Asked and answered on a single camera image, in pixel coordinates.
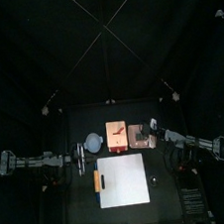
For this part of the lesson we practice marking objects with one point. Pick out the wooden knife block box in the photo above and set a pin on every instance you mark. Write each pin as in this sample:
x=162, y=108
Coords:
x=117, y=142

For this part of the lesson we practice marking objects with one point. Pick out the white cutting board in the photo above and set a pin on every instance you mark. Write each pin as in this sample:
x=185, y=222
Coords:
x=123, y=180

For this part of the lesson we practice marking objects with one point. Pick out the white printed label sheet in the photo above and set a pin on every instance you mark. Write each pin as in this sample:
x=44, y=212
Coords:
x=193, y=203

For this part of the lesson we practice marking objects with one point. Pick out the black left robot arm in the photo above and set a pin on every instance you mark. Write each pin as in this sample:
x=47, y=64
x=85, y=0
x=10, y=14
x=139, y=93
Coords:
x=33, y=161

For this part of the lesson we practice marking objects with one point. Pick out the metal frame corner bracket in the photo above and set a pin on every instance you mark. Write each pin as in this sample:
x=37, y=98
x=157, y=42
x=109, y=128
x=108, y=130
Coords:
x=175, y=96
x=44, y=110

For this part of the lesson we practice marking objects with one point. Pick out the light blue cup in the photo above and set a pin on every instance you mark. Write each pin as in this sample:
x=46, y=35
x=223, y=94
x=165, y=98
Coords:
x=93, y=143

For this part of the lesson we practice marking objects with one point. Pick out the pink plate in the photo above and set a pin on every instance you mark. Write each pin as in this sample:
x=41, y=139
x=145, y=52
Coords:
x=133, y=139

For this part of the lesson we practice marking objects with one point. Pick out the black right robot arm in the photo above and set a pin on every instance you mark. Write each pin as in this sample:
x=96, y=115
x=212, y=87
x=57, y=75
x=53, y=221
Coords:
x=191, y=142

